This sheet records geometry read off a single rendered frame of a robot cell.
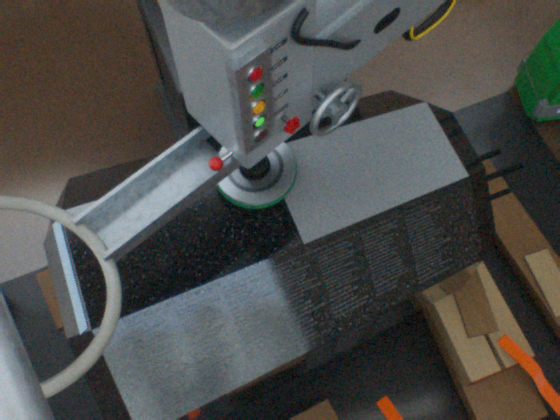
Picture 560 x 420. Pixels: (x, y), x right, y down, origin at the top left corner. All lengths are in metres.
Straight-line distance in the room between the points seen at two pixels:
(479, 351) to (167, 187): 1.30
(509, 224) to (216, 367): 1.38
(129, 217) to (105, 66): 1.76
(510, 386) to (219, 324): 1.16
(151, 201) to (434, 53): 1.95
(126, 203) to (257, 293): 0.43
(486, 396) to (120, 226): 1.47
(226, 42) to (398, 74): 2.00
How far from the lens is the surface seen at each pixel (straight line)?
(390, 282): 1.83
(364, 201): 1.75
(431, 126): 1.90
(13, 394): 0.97
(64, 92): 3.14
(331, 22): 1.33
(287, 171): 1.72
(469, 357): 2.35
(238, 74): 1.12
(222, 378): 1.81
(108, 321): 1.35
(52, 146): 3.00
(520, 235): 2.68
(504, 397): 2.47
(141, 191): 1.51
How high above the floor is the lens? 2.42
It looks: 64 degrees down
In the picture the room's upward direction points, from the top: 2 degrees counter-clockwise
